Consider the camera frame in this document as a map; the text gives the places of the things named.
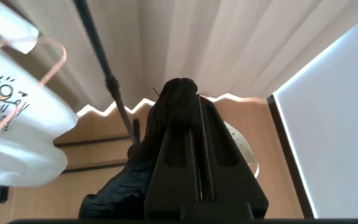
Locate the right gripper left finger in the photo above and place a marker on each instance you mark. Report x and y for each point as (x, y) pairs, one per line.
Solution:
(172, 183)

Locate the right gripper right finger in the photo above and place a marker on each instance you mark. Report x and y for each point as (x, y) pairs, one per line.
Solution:
(235, 183)

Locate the black garment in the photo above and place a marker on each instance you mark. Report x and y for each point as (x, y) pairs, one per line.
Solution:
(129, 186)

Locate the white printed t-shirt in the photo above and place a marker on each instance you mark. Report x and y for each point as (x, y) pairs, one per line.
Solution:
(20, 149)

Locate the pink clothes hanger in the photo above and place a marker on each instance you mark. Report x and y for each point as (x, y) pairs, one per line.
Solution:
(63, 59)

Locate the white laundry basket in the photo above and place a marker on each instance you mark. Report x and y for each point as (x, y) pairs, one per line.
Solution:
(244, 149)

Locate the black clothes rack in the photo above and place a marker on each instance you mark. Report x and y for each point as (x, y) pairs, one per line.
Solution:
(93, 37)

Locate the white curtain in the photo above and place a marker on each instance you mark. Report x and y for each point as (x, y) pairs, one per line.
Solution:
(197, 40)

